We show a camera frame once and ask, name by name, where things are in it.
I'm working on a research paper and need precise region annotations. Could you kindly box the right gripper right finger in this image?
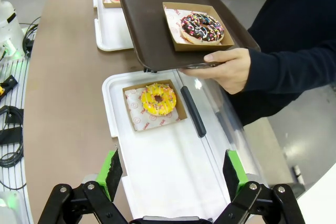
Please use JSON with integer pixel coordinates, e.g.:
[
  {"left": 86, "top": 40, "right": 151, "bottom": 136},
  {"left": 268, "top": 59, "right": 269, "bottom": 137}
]
[{"left": 214, "top": 149, "right": 307, "bottom": 224}]

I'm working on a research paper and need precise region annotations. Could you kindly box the white display tray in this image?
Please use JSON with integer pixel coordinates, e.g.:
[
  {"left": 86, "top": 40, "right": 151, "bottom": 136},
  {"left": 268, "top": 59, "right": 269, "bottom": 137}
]
[
  {"left": 92, "top": 0, "right": 135, "bottom": 52},
  {"left": 101, "top": 70, "right": 237, "bottom": 222}
]

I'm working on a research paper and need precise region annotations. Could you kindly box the black cable bundle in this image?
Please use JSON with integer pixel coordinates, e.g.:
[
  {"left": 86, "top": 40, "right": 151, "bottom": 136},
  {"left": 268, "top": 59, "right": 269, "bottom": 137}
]
[{"left": 22, "top": 16, "right": 41, "bottom": 58}]

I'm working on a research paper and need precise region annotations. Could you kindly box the cardboard box of dark sprinkled donut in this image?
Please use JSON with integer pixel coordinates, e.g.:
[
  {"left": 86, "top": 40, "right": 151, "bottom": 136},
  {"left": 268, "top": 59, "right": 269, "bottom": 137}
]
[{"left": 162, "top": 2, "right": 235, "bottom": 52}]

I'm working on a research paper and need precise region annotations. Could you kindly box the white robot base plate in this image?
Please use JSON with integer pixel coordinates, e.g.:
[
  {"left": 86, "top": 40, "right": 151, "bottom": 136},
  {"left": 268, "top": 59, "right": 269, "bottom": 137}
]
[{"left": 0, "top": 56, "right": 35, "bottom": 224}]

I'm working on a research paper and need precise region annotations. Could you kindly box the person's left forearm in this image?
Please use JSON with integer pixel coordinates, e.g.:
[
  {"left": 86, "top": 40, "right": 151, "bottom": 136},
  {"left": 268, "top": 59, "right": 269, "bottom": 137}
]
[{"left": 244, "top": 39, "right": 336, "bottom": 94}]

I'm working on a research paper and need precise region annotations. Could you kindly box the coiled black cable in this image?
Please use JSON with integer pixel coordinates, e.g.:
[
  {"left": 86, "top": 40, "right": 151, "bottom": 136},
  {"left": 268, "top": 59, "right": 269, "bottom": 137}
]
[{"left": 0, "top": 105, "right": 25, "bottom": 168}]

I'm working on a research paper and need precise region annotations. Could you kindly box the brown plastic serving tray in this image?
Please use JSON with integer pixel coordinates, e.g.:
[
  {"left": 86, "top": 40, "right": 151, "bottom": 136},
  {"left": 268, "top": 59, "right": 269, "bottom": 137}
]
[{"left": 113, "top": 0, "right": 261, "bottom": 72}]

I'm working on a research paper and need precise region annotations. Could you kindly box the cardboard box of yellow donut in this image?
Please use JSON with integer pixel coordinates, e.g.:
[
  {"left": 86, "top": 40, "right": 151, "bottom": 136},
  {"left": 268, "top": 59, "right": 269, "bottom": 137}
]
[{"left": 122, "top": 79, "right": 188, "bottom": 132}]

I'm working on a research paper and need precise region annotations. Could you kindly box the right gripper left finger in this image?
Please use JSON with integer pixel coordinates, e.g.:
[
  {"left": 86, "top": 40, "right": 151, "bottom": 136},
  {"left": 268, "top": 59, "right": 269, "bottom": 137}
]
[{"left": 38, "top": 147, "right": 130, "bottom": 224}]

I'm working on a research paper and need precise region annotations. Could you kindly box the white table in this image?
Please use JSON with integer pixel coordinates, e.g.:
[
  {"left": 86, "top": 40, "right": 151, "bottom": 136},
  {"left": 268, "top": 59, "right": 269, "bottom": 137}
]
[{"left": 296, "top": 139, "right": 336, "bottom": 224}]

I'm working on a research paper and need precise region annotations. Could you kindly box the clear display lid black handle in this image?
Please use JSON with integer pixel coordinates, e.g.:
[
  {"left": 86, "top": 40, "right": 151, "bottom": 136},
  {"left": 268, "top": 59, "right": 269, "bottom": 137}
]
[{"left": 174, "top": 68, "right": 269, "bottom": 191}]

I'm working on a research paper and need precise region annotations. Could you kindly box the paper liner under yellow donut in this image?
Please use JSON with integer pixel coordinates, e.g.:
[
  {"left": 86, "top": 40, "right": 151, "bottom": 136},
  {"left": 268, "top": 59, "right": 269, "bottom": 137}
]
[{"left": 124, "top": 87, "right": 182, "bottom": 132}]

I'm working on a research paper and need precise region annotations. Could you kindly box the yellow sprinkled donut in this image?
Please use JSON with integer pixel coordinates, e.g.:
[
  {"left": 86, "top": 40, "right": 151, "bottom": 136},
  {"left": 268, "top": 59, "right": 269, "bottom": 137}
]
[{"left": 141, "top": 83, "right": 177, "bottom": 117}]

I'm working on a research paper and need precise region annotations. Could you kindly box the dark donut with coloured sprinkles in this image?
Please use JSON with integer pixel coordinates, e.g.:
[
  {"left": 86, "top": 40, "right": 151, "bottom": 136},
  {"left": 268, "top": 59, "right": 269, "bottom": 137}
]
[{"left": 180, "top": 12, "right": 225, "bottom": 45}]

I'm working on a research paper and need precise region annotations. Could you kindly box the person's left hand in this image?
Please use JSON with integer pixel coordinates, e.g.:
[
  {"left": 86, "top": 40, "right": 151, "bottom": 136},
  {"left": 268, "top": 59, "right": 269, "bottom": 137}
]
[{"left": 180, "top": 47, "right": 252, "bottom": 95}]

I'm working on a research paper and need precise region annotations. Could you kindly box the person's dark Fila sweater torso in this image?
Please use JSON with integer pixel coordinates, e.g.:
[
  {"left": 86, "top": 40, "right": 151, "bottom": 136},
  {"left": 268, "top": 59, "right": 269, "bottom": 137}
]
[{"left": 228, "top": 0, "right": 336, "bottom": 126}]

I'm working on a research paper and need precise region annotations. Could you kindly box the black and yellow clamp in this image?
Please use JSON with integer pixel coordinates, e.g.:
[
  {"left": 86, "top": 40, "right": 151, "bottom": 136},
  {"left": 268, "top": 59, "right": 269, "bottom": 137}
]
[{"left": 0, "top": 74, "right": 19, "bottom": 102}]

